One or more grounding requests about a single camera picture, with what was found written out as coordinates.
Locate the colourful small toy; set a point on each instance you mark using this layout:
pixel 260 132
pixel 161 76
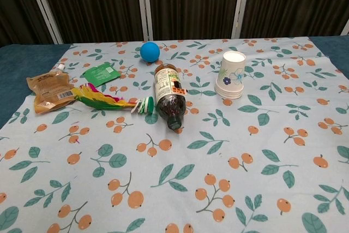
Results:
pixel 103 100

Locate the brown bottle with label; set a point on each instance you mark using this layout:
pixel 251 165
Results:
pixel 167 94

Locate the white nested paper cup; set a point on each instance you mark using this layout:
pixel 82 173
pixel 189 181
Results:
pixel 228 92
pixel 228 95

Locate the blue rubber ball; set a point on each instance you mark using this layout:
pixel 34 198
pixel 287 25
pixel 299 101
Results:
pixel 149 52

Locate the small white yogurt bottle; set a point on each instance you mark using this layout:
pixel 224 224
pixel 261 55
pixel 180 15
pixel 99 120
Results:
pixel 231 72

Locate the floral leaf and fruit tablecloth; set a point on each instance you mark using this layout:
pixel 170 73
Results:
pixel 174 167

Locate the green foil packet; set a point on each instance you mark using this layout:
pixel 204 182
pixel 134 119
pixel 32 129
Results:
pixel 101 74

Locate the dark pleated screen panel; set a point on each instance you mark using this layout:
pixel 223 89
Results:
pixel 13 6
pixel 297 1
pixel 92 3
pixel 191 3

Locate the brown spouted snack pouch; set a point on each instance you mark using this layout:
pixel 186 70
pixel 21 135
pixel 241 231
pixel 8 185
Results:
pixel 50 88

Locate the teal padded table cover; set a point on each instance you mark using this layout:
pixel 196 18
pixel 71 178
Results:
pixel 16 61

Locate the white screen frame post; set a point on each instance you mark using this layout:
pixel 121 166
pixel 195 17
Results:
pixel 242 3
pixel 143 3
pixel 346 29
pixel 45 9

